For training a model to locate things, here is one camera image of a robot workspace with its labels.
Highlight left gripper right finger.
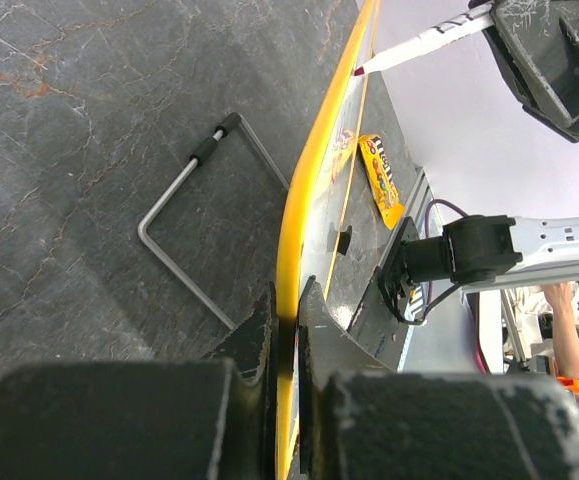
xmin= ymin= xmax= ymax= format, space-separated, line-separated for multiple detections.
xmin=297 ymin=279 xmax=579 ymax=479

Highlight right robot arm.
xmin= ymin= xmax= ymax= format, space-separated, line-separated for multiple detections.
xmin=358 ymin=1 xmax=579 ymax=322

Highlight pink capped whiteboard marker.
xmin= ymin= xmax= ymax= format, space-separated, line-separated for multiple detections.
xmin=353 ymin=1 xmax=494 ymax=77

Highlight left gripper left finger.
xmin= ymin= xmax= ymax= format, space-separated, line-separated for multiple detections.
xmin=0 ymin=285 xmax=277 ymax=479

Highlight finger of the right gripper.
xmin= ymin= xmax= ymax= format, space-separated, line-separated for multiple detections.
xmin=484 ymin=1 xmax=579 ymax=142

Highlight yellow framed whiteboard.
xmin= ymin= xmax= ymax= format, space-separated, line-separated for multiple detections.
xmin=274 ymin=1 xmax=380 ymax=479

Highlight metal wire whiteboard stand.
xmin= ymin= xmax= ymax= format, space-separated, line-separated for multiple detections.
xmin=137 ymin=112 xmax=289 ymax=330

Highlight person forearm in background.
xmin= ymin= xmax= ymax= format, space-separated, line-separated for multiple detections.
xmin=541 ymin=283 xmax=579 ymax=380

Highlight yellow candy packet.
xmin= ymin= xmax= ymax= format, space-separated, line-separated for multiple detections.
xmin=358 ymin=134 xmax=405 ymax=230

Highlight right black whiteboard foot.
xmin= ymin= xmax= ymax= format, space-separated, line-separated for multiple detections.
xmin=326 ymin=224 xmax=353 ymax=256

